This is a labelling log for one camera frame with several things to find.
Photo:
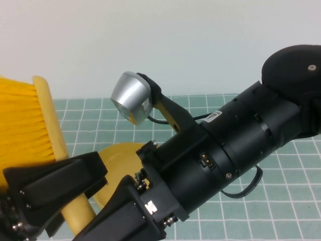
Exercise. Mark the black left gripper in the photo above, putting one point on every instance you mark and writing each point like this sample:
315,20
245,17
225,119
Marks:
15,221

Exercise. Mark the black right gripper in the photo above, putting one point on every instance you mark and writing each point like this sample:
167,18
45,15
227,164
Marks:
188,175

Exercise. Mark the yellow plastic dustpan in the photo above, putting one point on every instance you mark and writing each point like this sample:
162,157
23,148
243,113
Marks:
118,160

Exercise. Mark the yellow hand brush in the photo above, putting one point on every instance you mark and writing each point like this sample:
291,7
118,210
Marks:
22,120

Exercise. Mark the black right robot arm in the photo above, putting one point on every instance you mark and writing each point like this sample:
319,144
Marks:
263,125

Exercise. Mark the teal checkered tablecloth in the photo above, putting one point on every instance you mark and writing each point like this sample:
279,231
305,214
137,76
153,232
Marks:
276,200

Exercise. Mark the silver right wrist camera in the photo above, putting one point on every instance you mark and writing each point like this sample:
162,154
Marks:
130,95

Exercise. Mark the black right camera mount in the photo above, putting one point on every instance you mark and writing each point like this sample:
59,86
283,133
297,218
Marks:
170,110

